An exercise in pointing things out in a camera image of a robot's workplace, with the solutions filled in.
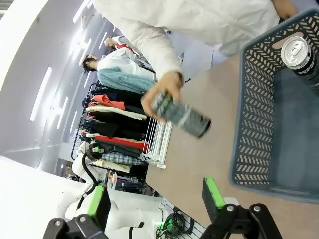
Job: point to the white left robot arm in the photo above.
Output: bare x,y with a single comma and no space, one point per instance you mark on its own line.
79,171

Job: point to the orange hanging garment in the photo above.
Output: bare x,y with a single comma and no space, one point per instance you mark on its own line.
107,102

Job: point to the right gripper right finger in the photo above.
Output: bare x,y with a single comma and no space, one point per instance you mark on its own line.
214,199

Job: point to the grey plastic lattice basket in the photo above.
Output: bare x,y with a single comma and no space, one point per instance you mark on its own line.
256,124

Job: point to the cream hanging garment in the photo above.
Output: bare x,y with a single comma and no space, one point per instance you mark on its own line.
112,112

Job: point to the person's right forearm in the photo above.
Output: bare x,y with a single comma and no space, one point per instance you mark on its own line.
157,52

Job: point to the black-haired mannequin white shirt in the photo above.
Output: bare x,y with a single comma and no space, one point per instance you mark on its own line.
117,63

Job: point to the ceiling light strip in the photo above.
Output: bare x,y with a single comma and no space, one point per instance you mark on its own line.
73,122
62,113
41,94

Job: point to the person's left hand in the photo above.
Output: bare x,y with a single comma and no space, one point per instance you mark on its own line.
285,8

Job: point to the person's right hand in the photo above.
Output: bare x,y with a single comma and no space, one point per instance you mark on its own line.
169,83

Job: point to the black Pepsi can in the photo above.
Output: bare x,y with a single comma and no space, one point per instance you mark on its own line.
184,117
301,62

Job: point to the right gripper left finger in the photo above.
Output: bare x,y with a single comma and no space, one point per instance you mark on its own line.
99,209

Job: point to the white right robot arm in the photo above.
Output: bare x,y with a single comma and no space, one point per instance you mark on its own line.
12,74

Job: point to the red hanging garment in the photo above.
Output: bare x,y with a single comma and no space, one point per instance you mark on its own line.
119,142

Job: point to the person in white jacket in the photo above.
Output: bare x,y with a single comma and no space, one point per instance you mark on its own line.
199,20

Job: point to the bald mannequin grey clothes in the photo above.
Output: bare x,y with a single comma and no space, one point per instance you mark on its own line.
117,43

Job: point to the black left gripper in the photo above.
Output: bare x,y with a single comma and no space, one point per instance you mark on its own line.
94,155

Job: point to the teal fluffy garment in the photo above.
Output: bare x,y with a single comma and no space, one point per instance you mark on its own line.
124,82

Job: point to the black hanging garment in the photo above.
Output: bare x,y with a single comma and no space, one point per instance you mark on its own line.
112,127

